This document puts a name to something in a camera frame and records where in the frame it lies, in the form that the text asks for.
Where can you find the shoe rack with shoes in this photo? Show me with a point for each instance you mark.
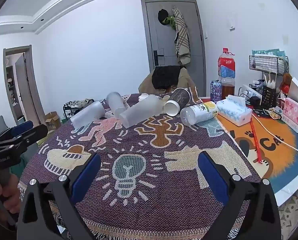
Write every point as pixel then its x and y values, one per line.
pixel 76 103

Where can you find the orange cat desk mat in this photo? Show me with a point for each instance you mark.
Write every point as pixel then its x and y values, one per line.
pixel 276 160

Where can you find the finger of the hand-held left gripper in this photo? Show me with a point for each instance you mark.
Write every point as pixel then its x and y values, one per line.
pixel 32 133
pixel 21 128

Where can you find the grey doorway frame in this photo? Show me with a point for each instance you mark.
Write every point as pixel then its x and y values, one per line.
pixel 31 80

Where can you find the plaid scarf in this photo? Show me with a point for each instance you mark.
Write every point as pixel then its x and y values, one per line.
pixel 182 35

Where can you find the grey door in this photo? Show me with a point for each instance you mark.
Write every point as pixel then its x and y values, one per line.
pixel 159 37

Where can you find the white power strip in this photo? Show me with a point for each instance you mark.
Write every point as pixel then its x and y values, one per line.
pixel 250 91

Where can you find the large frosted plastic cup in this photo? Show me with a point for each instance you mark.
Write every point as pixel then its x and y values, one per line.
pixel 144 112

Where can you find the small frosted plastic cup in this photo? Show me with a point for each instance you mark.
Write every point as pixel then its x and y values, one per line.
pixel 115 103

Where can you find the white plastic utensils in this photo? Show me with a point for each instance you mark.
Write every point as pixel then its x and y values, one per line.
pixel 270 82

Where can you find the clear bottle with yellow label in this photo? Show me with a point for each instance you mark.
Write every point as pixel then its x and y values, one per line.
pixel 198 113

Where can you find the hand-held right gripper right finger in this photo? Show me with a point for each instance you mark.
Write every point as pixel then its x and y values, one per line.
pixel 212 180

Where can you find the cardboard box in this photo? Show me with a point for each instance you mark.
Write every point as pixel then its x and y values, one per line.
pixel 52 121

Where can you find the printed woven blanket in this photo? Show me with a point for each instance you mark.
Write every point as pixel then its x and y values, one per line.
pixel 154 202

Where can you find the patterned tablecloth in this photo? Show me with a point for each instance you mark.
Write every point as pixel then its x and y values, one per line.
pixel 293 217

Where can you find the dark paper cup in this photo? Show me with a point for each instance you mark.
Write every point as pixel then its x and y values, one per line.
pixel 180 98

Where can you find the soft tissue pack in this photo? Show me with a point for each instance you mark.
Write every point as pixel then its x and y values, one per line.
pixel 235 112

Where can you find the brown teddy bear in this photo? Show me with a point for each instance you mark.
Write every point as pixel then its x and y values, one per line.
pixel 286 80

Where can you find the black hat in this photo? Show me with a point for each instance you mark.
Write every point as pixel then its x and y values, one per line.
pixel 163 16

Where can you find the green plush toy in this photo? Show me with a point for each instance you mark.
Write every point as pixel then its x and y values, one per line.
pixel 171 21

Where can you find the black mesh holder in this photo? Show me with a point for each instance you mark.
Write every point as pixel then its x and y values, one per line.
pixel 268 97

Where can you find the teal package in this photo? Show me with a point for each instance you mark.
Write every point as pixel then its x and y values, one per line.
pixel 268 53

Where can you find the small white lid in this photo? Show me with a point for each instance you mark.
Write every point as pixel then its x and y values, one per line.
pixel 144 97

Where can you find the blue drink can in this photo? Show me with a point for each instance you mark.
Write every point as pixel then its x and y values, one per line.
pixel 215 90

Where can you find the pink flowered box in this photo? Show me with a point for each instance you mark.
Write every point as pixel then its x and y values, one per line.
pixel 293 112

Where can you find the large oil bottle red label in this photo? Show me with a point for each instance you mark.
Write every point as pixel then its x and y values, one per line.
pixel 226 67

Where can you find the person's left hand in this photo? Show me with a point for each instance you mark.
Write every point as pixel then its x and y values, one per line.
pixel 7 196

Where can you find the red straw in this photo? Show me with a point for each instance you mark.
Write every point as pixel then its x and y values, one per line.
pixel 255 140

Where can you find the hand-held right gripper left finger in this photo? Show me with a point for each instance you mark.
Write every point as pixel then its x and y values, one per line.
pixel 87 177

